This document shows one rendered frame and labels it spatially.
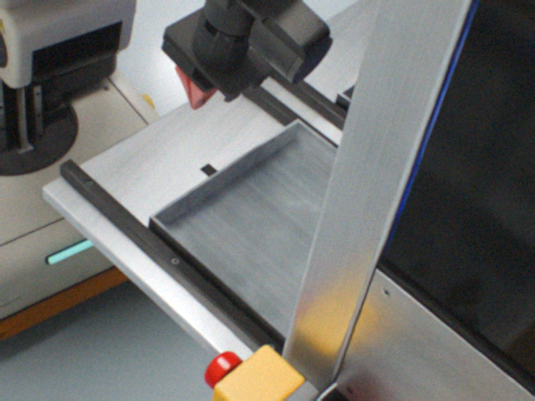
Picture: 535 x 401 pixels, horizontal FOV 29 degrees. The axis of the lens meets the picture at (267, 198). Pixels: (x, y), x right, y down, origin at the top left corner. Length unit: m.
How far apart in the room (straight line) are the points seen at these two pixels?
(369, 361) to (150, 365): 1.28
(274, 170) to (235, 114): 0.11
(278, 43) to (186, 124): 0.43
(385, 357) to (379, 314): 0.05
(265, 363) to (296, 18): 0.32
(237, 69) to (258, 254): 0.27
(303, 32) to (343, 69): 0.55
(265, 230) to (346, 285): 0.39
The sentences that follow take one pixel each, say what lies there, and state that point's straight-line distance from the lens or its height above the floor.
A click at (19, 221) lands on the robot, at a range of 2.02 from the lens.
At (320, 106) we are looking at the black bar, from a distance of 1.39.
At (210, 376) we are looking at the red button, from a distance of 0.98.
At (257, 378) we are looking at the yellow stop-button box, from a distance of 0.95.
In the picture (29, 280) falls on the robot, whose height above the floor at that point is 0.22.
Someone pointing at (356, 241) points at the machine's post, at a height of 1.22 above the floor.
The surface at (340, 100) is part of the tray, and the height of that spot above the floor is 0.91.
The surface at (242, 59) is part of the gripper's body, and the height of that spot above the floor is 1.16.
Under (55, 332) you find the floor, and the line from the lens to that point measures 2.20.
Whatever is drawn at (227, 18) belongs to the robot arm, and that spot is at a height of 1.23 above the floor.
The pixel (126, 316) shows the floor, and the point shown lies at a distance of 2.22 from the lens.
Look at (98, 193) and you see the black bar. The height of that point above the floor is 0.90.
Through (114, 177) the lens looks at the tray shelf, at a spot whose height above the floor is 0.88.
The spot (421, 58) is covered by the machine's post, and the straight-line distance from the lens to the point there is 0.68.
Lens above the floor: 1.84
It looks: 49 degrees down
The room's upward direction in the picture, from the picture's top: 12 degrees clockwise
